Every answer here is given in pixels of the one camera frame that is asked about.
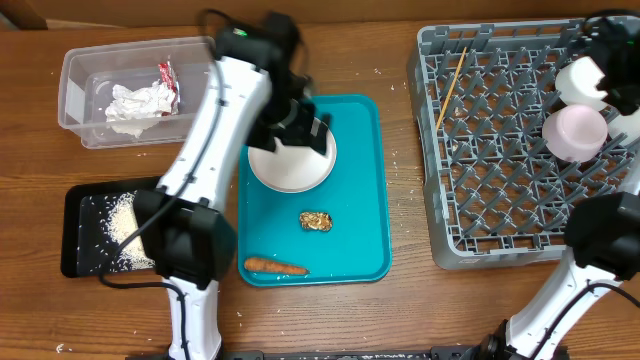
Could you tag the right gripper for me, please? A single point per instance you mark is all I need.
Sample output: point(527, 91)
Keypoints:
point(628, 91)

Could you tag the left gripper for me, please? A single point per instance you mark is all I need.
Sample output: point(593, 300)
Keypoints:
point(303, 134)

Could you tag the large white plate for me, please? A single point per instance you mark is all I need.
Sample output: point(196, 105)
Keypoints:
point(293, 169)

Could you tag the white cup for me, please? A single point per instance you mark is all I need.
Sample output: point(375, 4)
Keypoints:
point(625, 124)

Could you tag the pink white bowl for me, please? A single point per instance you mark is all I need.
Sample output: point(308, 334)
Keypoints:
point(575, 133)

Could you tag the brown food scrap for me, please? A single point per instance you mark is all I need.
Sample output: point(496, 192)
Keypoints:
point(316, 221)

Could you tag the red snack wrapper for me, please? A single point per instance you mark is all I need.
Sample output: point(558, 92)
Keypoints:
point(169, 78)

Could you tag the wooden chopstick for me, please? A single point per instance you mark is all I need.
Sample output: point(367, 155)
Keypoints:
point(451, 88)

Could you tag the white tissue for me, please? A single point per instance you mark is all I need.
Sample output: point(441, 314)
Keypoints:
point(136, 111)

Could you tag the carrot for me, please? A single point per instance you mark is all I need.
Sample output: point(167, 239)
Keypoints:
point(263, 265)

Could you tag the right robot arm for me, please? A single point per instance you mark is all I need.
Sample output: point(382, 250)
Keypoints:
point(602, 232)

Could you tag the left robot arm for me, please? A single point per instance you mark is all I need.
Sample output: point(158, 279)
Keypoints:
point(252, 99)

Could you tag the grey dishwasher rack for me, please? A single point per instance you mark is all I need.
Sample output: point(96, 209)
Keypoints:
point(494, 195)

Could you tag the teal serving tray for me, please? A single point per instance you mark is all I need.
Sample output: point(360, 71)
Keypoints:
point(358, 247)

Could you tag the clear plastic bin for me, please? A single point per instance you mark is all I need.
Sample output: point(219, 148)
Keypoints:
point(89, 74)

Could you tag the pile of white rice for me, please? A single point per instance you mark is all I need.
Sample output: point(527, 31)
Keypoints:
point(120, 224)

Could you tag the black plastic tray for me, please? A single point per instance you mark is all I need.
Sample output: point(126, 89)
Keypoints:
point(86, 242)

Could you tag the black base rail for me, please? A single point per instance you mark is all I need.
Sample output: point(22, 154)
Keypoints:
point(435, 353)

